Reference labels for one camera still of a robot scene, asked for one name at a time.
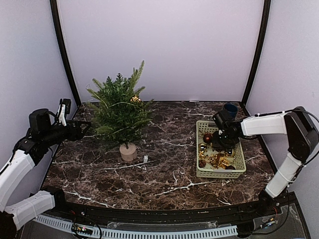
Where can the brown pine cone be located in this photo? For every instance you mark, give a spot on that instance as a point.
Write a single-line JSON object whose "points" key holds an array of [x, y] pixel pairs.
{"points": [[202, 163]]}

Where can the white cable duct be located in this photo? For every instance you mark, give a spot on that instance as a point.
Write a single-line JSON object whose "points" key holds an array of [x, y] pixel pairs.
{"points": [[131, 231]]}

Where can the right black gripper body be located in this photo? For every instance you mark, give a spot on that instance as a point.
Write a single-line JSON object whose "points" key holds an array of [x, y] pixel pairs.
{"points": [[224, 142]]}

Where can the brown bauble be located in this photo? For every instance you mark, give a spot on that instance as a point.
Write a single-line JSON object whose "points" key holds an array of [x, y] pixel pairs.
{"points": [[207, 138], [230, 167]]}

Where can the pale green plastic basket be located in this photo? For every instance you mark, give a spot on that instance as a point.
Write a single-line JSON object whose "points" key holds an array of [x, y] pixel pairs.
{"points": [[235, 156]]}

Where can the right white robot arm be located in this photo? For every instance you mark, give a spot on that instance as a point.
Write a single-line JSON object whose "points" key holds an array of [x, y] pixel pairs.
{"points": [[295, 132]]}

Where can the small green christmas tree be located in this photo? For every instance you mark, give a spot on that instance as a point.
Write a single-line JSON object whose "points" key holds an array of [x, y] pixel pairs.
{"points": [[117, 119]]}

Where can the gold bauble left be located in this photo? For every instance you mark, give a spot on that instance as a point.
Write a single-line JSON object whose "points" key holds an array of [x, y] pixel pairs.
{"points": [[202, 148]]}

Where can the round wooden tree base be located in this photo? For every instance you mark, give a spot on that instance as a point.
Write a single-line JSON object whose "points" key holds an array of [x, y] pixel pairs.
{"points": [[128, 153]]}

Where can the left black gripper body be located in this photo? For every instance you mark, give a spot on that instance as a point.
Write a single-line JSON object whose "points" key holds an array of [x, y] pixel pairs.
{"points": [[71, 136]]}

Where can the brown bauble front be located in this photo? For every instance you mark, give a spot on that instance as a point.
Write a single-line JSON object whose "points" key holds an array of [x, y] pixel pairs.
{"points": [[230, 167]]}

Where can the brown bauble back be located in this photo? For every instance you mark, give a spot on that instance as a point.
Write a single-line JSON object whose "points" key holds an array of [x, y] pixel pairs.
{"points": [[207, 138]]}

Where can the dark blue mug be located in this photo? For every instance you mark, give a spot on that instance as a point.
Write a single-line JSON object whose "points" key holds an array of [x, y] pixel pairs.
{"points": [[232, 109]]}

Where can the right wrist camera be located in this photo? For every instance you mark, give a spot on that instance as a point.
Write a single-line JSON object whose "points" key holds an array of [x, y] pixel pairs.
{"points": [[222, 118]]}

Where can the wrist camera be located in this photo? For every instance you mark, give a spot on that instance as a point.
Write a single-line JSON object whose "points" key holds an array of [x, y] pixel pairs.
{"points": [[63, 111], [222, 118]]}

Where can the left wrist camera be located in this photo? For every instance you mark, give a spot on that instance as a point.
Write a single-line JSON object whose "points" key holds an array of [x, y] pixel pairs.
{"points": [[63, 111]]}

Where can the gold gift box ornament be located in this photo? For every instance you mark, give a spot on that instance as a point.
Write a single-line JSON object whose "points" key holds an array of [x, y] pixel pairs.
{"points": [[135, 99]]}

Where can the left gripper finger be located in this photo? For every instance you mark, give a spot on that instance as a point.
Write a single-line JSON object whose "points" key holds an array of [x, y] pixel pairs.
{"points": [[81, 130], [81, 123]]}

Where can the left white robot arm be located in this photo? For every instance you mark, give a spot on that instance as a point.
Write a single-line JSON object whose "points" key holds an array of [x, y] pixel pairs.
{"points": [[27, 153]]}

